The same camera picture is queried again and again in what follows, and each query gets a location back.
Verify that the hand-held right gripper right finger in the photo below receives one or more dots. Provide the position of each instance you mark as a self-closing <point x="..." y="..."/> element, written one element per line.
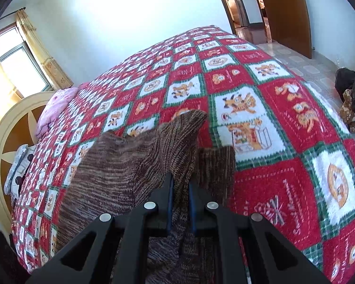
<point x="193" y="210"/>

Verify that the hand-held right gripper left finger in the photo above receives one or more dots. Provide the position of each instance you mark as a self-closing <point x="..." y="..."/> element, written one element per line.
<point x="170" y="207"/>

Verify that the brown striped knit sweater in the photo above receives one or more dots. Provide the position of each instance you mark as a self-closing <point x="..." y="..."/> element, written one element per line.
<point x="121" y="168"/>

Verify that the grey printed pillow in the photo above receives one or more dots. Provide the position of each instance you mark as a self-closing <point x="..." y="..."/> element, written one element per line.
<point x="16" y="168"/>

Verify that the cream and brown headboard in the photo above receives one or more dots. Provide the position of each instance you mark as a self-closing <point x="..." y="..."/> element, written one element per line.
<point x="0" y="153"/>

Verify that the red checked printed blanket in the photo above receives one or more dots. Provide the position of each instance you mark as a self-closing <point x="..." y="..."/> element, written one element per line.
<point x="284" y="118"/>

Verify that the pink pillow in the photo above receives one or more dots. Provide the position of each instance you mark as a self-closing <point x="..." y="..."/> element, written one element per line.
<point x="56" y="106"/>

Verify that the yellow floral cloth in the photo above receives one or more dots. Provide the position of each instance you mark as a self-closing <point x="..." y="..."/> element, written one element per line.
<point x="352" y="118"/>

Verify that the yellow patterned curtain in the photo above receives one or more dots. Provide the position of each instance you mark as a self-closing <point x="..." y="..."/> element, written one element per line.
<point x="47" y="62"/>

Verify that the window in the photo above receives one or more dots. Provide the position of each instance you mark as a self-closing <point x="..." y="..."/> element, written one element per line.
<point x="20" y="62"/>

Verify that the wooden door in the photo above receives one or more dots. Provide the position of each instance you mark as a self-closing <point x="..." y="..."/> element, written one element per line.
<point x="287" y="20"/>

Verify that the curtain rod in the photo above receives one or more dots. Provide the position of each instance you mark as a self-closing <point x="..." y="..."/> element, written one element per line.
<point x="14" y="13"/>

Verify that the wooden door frame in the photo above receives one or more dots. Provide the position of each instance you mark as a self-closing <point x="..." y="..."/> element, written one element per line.
<point x="224" y="6"/>

